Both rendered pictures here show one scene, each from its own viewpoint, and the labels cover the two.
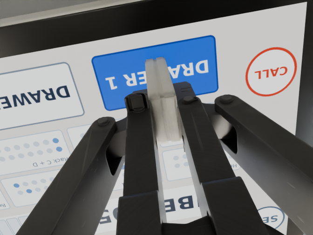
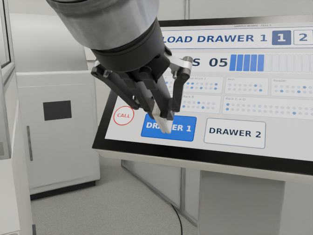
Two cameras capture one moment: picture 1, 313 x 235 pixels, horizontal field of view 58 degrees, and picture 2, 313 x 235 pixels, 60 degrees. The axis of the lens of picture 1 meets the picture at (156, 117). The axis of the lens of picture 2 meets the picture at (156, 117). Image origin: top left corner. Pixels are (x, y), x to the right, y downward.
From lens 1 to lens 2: 0.26 m
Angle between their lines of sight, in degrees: 20
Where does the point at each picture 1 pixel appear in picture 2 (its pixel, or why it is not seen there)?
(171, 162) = not seen: hidden behind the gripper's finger
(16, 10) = (250, 189)
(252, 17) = (125, 138)
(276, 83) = (122, 110)
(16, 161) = (253, 103)
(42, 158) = (238, 101)
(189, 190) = not seen: hidden behind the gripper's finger
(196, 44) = (148, 134)
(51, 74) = (213, 139)
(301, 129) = not seen: hidden behind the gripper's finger
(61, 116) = (218, 119)
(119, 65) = (182, 135)
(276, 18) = (116, 135)
